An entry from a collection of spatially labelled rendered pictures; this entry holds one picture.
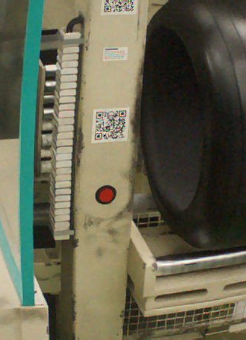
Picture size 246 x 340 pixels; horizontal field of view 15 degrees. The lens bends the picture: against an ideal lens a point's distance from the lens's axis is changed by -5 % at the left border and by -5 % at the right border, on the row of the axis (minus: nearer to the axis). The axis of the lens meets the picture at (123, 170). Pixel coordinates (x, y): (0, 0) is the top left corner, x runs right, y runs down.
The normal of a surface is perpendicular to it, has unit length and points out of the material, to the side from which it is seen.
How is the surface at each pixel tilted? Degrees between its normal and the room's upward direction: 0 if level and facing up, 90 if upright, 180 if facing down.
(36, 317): 90
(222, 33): 32
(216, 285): 90
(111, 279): 90
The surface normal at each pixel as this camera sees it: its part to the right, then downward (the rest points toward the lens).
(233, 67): -0.02, -0.27
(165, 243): 0.07, -0.89
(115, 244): 0.28, 0.46
